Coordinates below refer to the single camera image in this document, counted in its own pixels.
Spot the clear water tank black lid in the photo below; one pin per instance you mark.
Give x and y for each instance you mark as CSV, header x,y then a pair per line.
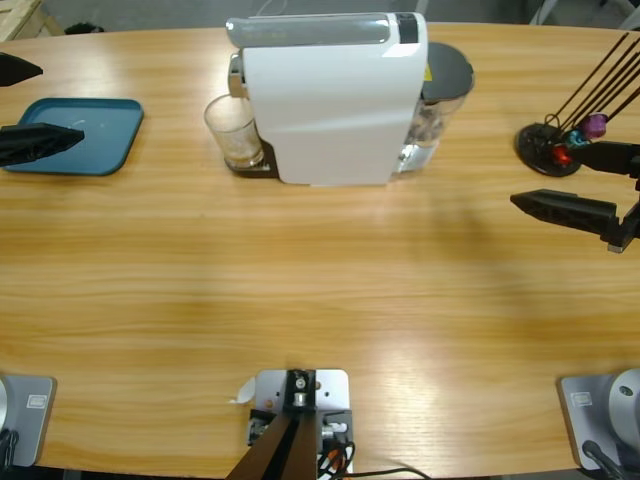
x,y
447,70

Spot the teal coffee capsule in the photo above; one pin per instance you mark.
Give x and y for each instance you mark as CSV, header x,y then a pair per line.
x,y
577,139

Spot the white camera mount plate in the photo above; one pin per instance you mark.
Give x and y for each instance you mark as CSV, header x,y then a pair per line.
x,y
332,385

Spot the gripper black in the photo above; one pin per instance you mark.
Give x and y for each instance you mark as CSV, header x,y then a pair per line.
x,y
631,225

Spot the dark camera mount post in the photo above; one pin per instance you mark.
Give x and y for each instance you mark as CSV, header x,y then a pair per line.
x,y
285,450

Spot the robot arm grey base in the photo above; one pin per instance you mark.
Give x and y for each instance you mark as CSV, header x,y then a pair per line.
x,y
30,420
590,425

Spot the white capsule coffee machine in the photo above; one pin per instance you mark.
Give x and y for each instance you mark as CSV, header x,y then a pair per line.
x,y
325,110

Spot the red coffee capsule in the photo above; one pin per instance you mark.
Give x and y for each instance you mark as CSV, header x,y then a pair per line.
x,y
562,155

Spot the black capsule holder with rods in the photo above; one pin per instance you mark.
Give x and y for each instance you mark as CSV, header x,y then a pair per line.
x,y
535,145

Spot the white paper tape piece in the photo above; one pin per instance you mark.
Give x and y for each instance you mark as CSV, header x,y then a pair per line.
x,y
245,392

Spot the white metal frame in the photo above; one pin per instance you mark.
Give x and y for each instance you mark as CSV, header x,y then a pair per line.
x,y
547,11

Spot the clear drinking glass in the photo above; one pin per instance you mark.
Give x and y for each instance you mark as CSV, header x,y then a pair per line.
x,y
230,130

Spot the teal plastic tray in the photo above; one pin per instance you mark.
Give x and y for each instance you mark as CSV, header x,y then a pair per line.
x,y
100,150

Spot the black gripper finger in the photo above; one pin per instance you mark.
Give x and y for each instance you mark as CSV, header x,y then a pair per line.
x,y
35,142
15,70

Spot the purple coffee capsule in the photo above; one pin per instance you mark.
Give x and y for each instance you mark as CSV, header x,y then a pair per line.
x,y
596,124

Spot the black object on floor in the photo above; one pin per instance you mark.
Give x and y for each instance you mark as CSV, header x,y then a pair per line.
x,y
82,28

